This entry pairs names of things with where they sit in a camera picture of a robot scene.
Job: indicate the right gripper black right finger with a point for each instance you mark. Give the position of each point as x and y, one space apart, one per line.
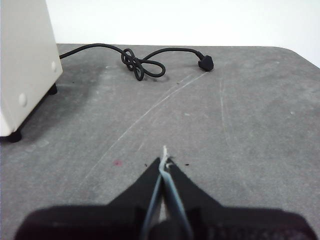
225 222

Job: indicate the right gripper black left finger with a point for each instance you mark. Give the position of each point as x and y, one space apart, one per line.
112 220

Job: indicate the black oven foot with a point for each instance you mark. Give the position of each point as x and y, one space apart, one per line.
15 137
53 90

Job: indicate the cream toaster oven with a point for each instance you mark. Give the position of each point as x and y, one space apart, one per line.
25 50

